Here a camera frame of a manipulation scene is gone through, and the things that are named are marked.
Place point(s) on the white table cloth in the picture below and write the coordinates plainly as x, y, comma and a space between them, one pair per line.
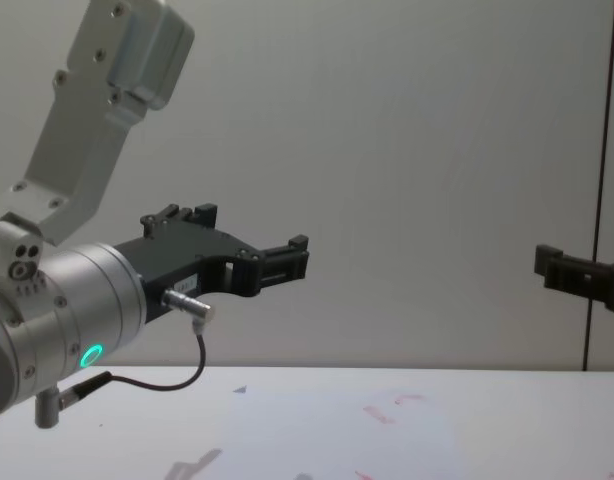
337, 440

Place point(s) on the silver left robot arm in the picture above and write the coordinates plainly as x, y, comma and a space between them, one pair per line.
87, 290

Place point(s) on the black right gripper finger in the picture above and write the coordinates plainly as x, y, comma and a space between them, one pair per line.
567, 272

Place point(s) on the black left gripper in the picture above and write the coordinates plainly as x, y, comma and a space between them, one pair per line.
172, 262

